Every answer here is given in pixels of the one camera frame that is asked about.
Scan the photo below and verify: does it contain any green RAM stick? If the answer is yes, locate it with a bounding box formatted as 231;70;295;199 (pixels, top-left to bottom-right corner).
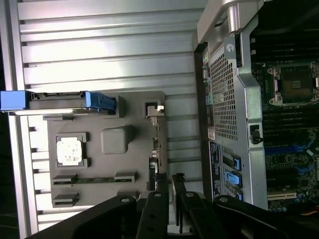
53;176;137;185

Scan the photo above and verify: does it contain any grey plastic parts rack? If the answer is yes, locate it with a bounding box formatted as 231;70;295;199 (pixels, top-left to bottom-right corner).
42;91;167;212

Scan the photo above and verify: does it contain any silver CPU chip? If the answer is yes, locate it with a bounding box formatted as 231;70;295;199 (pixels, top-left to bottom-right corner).
56;135;83;167

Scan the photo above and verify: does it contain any white expansion slot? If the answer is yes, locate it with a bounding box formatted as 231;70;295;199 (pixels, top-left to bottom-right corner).
268;191;298;202

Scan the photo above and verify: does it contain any green motherboard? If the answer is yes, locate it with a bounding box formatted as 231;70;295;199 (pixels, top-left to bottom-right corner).
250;32;319;212

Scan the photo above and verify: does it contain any blue expansion slot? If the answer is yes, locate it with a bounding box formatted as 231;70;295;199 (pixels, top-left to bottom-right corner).
264;145;315;156

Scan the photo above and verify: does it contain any open grey PC case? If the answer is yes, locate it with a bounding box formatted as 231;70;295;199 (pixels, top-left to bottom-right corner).
193;0;319;219

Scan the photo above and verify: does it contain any blue disk carrier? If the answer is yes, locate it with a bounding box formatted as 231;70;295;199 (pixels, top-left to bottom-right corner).
0;90;117;112

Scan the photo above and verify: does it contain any CPU socket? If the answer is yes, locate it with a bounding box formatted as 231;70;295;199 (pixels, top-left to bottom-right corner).
267;61;319;107

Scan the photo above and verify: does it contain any grey case handle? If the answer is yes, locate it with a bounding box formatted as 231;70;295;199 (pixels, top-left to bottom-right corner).
196;0;265;34

